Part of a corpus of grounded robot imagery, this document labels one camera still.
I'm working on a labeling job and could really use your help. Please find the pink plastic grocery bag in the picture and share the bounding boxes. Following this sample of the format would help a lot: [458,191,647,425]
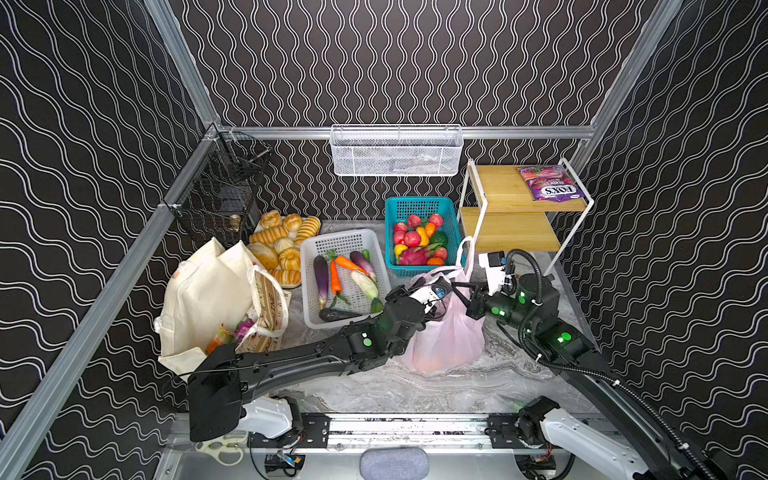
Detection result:
[399,236,485,373]

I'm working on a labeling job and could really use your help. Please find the white plastic vegetable basket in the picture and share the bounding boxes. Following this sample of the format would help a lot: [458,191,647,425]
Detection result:
[300,228,392,330]

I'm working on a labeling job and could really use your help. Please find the purple grape candy bag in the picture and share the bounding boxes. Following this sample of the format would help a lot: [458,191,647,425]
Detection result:
[234,317,254,343]

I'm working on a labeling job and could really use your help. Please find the orange Fox's candy bag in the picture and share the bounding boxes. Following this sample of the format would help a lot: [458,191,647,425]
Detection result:
[204,324,234,355]

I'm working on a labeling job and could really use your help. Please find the cream canvas tote bag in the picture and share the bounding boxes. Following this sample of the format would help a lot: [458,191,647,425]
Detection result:
[153,238,291,375]

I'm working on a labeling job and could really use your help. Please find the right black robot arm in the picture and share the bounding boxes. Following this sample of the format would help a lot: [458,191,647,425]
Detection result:
[465,249,728,479]

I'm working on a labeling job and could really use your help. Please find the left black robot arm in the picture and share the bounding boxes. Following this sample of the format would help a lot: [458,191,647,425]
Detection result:
[188,279,452,442]

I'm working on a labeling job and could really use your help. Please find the pink dragon fruit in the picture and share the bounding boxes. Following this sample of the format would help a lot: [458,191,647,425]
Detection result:
[398,248,429,266]

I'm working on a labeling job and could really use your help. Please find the yellow pepper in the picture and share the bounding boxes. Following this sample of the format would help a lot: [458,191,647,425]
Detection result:
[416,227,430,247]

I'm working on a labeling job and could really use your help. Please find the green round fruit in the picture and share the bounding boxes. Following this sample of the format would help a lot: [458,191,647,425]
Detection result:
[430,230,450,248]

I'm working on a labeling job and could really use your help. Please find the red apple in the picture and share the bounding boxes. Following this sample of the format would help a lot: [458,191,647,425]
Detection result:
[403,231,422,248]

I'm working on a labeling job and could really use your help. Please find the teal plastic fruit basket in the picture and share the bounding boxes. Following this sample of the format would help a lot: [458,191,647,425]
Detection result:
[385,197,466,277]

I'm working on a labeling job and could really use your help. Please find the orange fruit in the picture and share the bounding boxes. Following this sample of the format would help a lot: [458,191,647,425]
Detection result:
[424,222,437,238]

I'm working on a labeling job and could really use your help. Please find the white green corn cob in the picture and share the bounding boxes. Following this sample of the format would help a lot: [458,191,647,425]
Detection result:
[351,271,379,300]

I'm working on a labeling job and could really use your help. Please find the purple eggplant right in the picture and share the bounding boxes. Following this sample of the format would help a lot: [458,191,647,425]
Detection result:
[350,251,377,282]

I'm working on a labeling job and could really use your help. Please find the purple eggplant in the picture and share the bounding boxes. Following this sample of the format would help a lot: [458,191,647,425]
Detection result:
[313,255,330,309]
[350,251,377,282]

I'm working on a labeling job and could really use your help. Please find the white wooden two-tier shelf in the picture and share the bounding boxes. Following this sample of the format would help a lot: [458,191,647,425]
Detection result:
[457,158,595,275]

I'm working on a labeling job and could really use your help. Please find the orange carrot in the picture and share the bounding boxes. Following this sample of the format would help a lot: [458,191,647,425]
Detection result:
[326,250,368,302]

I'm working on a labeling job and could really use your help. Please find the dark cucumber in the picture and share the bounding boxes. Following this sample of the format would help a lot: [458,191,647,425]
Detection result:
[319,308,359,323]

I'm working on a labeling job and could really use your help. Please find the purple eggplant left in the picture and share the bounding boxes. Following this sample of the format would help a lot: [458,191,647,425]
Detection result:
[313,255,330,309]

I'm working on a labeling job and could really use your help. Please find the purple Fox's candy bag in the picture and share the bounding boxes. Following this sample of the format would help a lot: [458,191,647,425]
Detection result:
[518,165,585,203]

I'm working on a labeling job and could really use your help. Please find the bun back right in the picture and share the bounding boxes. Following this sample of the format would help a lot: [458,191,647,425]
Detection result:
[283,214,304,232]

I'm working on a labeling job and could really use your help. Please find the small white bun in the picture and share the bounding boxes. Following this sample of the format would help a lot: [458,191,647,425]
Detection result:
[272,236,295,254]

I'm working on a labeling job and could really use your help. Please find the twisted bun back left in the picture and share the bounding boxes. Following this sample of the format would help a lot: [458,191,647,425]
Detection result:
[259,210,282,229]

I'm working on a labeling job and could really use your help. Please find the striped long bread back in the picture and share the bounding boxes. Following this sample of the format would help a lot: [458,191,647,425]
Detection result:
[249,225,290,245]

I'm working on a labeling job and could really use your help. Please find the grey foam pad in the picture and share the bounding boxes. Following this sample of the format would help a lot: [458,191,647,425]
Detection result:
[359,447,430,480]

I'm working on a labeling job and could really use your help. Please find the metal base rail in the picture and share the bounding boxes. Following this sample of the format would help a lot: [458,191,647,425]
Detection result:
[281,413,563,454]

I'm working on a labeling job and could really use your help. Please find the white wire wall basket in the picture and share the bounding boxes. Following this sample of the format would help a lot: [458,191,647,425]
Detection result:
[329,124,464,177]

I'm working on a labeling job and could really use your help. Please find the black wire wall basket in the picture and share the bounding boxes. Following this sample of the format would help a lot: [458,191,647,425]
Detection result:
[170,129,274,247]

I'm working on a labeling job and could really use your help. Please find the cream handled scissors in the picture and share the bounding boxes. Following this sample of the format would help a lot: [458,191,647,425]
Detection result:
[194,434,248,467]

